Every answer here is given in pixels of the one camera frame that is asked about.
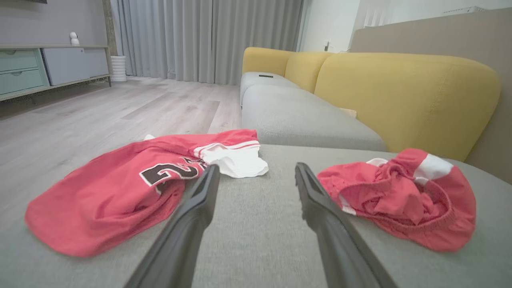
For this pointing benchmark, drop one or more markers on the medium yellow sofa backrest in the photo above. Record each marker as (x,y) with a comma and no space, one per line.
(304,68)

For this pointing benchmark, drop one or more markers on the large grey sofa chaise seat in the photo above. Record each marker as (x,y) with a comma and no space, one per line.
(256,240)

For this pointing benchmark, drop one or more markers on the small grey sofa seat cushion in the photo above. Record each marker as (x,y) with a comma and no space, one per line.
(256,80)

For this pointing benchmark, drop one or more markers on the red white numbered jersey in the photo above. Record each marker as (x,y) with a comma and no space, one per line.
(100,192)

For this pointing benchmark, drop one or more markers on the low TV cabinet with drawers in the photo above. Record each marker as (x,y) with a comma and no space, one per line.
(60,66)

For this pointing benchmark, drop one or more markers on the yellow sofa end backrest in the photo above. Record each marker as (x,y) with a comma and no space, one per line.
(264,60)

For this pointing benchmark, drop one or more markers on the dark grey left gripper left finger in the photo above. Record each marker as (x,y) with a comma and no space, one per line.
(180,236)

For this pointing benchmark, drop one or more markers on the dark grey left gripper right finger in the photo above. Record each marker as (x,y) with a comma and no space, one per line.
(340,248)

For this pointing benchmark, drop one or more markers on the red white shorts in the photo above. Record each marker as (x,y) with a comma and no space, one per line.
(400,200)

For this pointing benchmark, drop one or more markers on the white ribbed vase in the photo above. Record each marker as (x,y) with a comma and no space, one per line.
(118,68)

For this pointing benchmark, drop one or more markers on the grey pleated curtain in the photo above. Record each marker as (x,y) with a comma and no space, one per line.
(180,36)

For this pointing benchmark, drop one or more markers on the large yellow sofa backrest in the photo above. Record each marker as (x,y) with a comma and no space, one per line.
(400,96)

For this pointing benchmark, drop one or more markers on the wide grey sofa seat cushion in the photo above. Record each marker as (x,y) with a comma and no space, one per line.
(296,116)

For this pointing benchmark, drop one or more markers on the white device on partition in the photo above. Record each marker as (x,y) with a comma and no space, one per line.
(464,10)

